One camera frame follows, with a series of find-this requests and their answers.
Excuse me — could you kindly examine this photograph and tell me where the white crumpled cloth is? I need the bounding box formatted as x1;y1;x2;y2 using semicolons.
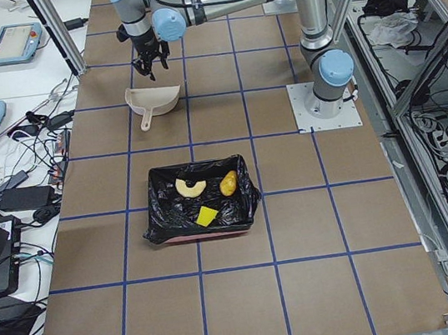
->
368;12;418;48

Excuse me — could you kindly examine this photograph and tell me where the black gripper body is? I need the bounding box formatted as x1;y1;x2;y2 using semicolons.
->
116;25;167;73

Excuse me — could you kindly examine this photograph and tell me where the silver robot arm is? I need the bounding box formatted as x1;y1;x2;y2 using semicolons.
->
109;0;342;102

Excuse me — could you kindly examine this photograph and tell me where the upper blue teach pendant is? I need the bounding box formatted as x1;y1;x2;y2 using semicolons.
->
0;22;43;66

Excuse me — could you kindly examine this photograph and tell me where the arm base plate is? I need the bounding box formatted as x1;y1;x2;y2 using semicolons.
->
286;82;363;134

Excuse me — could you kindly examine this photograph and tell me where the black power adapter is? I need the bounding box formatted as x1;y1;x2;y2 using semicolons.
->
0;185;56;212

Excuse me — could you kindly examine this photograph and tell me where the yellow potato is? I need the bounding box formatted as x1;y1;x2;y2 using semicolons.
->
219;170;238;197

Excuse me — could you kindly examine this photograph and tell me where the beige plastic dustpan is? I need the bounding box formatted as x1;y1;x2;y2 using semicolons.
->
124;85;181;132

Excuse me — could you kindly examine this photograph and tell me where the black bag lined bin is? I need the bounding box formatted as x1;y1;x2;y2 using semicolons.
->
143;154;261;245

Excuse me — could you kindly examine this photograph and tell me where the yellow green sponge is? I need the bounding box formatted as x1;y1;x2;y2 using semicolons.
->
196;206;219;227

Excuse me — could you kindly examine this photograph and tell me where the orange peel scrap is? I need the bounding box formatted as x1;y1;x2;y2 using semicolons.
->
175;178;207;198

